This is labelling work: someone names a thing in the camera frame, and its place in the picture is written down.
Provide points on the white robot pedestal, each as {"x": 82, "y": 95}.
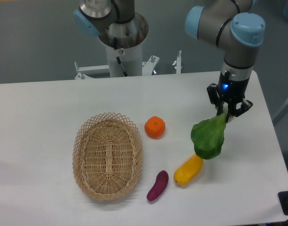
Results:
{"x": 123, "y": 43}

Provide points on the woven wicker basket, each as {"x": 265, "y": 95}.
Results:
{"x": 107, "y": 157}

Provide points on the yellow mango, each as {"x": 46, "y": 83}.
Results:
{"x": 188, "y": 170}

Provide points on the white table leg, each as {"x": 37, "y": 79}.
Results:
{"x": 280, "y": 113}

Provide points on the white metal frame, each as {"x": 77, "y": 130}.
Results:
{"x": 147, "y": 68}

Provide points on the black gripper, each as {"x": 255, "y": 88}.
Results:
{"x": 232, "y": 91}

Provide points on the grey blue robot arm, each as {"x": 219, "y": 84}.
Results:
{"x": 227, "y": 24}

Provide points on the purple sweet potato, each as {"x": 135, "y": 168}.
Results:
{"x": 159, "y": 186}

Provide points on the black device at table edge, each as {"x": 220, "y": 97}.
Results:
{"x": 283, "y": 198}

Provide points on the orange tangerine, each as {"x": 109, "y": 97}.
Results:
{"x": 155, "y": 127}

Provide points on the green leafy vegetable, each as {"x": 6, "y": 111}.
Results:
{"x": 208, "y": 136}

